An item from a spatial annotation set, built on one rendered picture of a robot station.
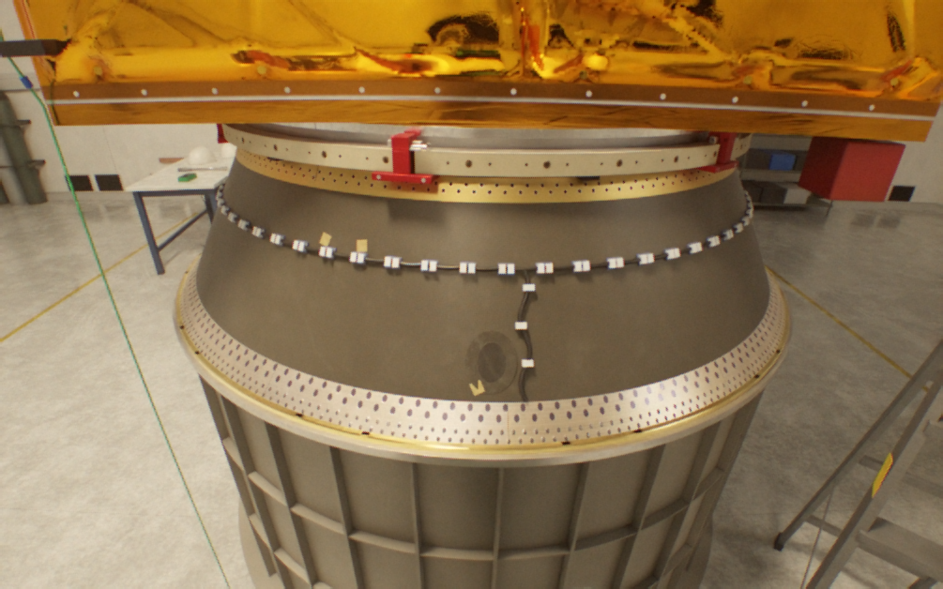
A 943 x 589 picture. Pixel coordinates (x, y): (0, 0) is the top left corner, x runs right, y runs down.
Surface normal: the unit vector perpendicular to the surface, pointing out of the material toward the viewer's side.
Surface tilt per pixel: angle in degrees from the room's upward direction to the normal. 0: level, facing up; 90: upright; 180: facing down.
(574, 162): 90
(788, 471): 0
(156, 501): 0
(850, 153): 90
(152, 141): 90
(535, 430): 43
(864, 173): 90
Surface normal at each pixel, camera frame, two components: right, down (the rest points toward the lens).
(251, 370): -0.35, -0.38
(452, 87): 0.00, 0.47
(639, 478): 0.33, 0.44
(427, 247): -0.12, 0.00
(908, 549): 0.01, -0.88
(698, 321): 0.45, -0.05
